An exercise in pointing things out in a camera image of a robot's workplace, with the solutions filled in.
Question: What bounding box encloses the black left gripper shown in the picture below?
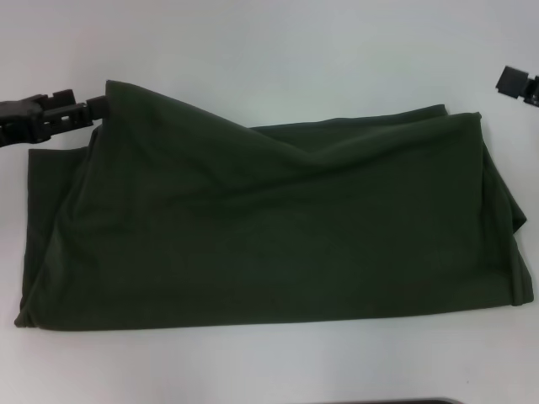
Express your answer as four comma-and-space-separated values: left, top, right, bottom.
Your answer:
0, 88, 109, 148

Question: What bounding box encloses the dark green FREE t-shirt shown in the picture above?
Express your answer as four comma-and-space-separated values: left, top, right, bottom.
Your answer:
11, 78, 530, 330

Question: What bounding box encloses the dark rounded base edge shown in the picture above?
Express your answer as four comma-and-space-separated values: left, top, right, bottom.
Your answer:
376, 396, 460, 404

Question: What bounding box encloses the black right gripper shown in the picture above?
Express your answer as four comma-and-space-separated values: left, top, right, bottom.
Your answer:
494, 65, 539, 111

